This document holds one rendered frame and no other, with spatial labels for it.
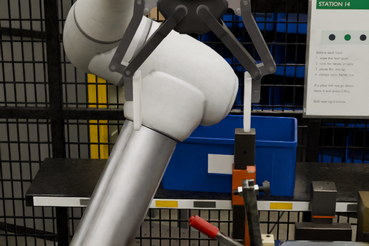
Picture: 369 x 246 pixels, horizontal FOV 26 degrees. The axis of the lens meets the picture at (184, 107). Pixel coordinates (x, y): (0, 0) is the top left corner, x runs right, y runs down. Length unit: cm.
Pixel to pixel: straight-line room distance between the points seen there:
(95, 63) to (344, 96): 77
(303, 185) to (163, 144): 57
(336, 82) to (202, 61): 63
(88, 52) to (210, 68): 21
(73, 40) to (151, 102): 17
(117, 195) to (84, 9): 32
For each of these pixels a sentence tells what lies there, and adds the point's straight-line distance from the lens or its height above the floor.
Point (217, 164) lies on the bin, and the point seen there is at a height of 110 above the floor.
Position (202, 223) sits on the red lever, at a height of 114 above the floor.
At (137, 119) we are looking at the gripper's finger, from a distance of 99.
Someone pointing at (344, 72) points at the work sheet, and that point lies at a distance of 194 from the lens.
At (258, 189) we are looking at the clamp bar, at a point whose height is 121.
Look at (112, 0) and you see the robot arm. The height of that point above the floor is 156.
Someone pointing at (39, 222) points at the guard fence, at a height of 22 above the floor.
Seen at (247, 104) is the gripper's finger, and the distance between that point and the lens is 97.
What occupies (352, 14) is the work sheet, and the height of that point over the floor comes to 140.
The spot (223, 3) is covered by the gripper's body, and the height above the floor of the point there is 161.
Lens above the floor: 180
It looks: 19 degrees down
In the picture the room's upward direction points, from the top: straight up
